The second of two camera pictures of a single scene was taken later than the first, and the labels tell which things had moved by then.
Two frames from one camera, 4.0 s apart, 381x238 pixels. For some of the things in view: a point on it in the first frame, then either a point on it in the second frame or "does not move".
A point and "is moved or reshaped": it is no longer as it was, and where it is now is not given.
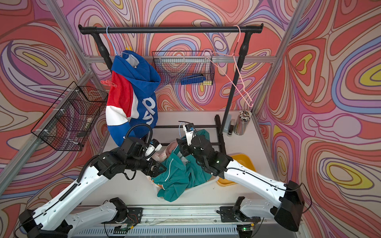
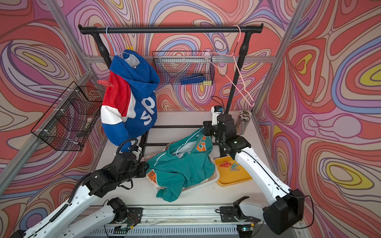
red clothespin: x=107 y=82 does not move
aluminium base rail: x=194 y=222 does not move
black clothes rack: x=96 y=32 does not move
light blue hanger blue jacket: x=110 y=41 does not move
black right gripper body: x=188 y=150 -> x=211 y=130
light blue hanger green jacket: x=179 y=129 is moved or reshaped
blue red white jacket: x=132 y=102 does not move
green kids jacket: x=182 y=172 is moved or reshaped
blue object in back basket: x=193 y=79 does not move
